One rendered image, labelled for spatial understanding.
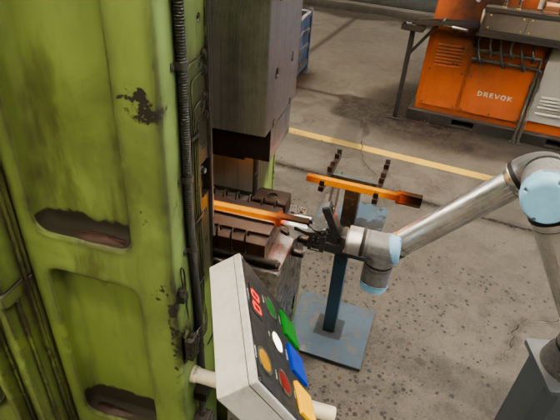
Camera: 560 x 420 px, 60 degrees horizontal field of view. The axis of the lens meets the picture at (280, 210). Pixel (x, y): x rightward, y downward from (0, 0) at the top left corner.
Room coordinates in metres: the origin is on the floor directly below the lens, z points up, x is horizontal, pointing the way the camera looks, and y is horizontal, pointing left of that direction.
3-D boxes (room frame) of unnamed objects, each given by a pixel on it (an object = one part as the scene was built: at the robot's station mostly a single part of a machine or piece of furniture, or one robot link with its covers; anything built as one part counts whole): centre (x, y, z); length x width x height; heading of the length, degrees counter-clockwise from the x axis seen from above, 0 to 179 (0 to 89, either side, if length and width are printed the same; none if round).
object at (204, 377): (0.87, 0.01, 0.62); 0.44 x 0.05 x 0.05; 76
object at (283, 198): (1.42, 0.03, 0.95); 0.12 x 0.08 x 0.06; 76
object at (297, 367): (0.69, -0.06, 1.01); 0.07 x 0.05 x 0.07; 11
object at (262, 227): (1.28, 0.22, 0.96); 0.42 x 0.20 x 0.09; 76
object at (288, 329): (0.79, -0.04, 1.01); 0.07 x 0.05 x 0.07; 11
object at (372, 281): (1.18, -0.33, 0.86); 0.12 x 0.09 x 0.12; 158
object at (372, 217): (1.70, -0.30, 0.67); 0.40 x 0.30 x 0.02; 163
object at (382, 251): (1.18, -0.32, 0.98); 0.12 x 0.09 x 0.10; 77
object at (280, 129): (1.28, 0.22, 1.32); 0.42 x 0.20 x 0.10; 76
